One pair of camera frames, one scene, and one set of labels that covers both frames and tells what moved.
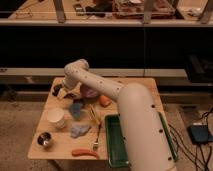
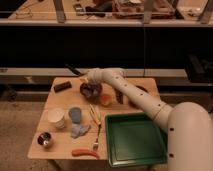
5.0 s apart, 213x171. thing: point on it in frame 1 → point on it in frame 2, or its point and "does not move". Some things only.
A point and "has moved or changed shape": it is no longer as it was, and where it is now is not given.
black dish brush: (55, 92) has moved or changed shape
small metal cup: (44, 139) does not move
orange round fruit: (104, 101) does not move
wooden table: (72, 125) does not move
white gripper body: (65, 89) → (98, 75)
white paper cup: (56, 116) does not move
